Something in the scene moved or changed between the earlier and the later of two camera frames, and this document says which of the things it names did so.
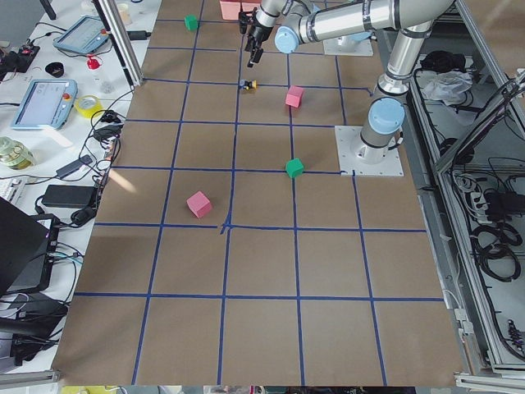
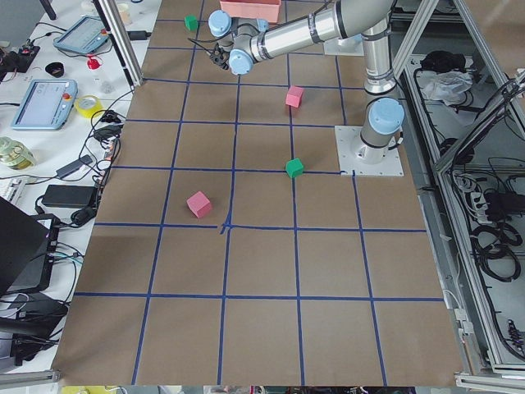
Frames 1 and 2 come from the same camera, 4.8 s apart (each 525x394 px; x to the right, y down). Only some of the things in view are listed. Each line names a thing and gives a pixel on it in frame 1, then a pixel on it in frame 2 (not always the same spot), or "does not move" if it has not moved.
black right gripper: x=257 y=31 to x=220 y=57
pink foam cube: x=294 y=96 does not move
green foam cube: x=294 y=167 does not move
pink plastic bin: x=230 y=9 does not move
